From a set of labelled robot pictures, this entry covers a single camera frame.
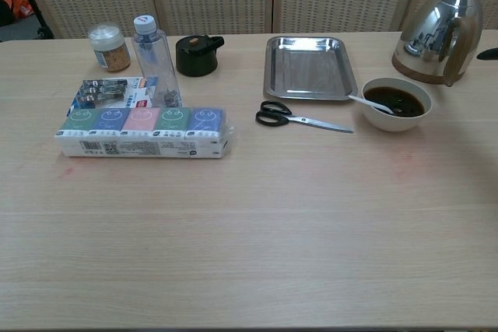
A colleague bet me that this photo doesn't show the white plastic spoon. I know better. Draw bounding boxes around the white plastic spoon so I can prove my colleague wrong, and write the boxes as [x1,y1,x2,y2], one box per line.
[348,94,395,115]

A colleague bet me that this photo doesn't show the multicolour tissue packets bundle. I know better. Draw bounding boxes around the multicolour tissue packets bundle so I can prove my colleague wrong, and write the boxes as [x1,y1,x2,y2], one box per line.
[53,105,237,159]

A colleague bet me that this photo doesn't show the glass jar with white lid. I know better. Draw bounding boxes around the glass jar with white lid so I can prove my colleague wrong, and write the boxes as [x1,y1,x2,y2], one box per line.
[87,23,131,73]

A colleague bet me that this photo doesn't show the steel gooseneck kettle wooden handle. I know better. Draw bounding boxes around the steel gooseneck kettle wooden handle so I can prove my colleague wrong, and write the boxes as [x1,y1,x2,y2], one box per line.
[391,0,485,87]

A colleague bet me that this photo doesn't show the black-handled scissors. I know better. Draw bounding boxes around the black-handled scissors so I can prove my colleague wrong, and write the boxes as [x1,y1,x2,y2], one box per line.
[254,100,354,134]

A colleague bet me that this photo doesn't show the small black teapot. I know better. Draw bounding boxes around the small black teapot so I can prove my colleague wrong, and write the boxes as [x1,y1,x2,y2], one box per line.
[175,35,226,78]

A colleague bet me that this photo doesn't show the orange bag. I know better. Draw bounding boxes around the orange bag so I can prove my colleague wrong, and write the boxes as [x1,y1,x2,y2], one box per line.
[0,0,34,22]

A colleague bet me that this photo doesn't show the clear plastic water bottle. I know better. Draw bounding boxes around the clear plastic water bottle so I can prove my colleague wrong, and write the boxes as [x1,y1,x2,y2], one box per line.
[132,14,183,109]

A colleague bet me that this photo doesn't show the binder clips blister pack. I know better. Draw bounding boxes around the binder clips blister pack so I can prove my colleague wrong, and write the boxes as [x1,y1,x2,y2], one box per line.
[69,76,160,112]

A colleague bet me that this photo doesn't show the white bowl of dark liquid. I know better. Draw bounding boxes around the white bowl of dark liquid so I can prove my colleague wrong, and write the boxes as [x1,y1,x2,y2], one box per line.
[361,77,433,133]

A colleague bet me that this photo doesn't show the stainless steel tray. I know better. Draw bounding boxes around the stainless steel tray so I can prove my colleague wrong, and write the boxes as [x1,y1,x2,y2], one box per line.
[263,35,359,102]

